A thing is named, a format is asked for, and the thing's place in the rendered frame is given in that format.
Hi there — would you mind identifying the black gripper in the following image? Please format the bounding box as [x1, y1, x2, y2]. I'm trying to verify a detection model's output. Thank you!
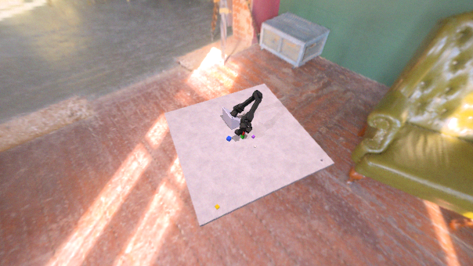
[234, 129, 243, 136]

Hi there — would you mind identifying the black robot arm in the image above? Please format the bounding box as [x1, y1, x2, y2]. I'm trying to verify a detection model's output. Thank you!
[230, 90, 262, 134]

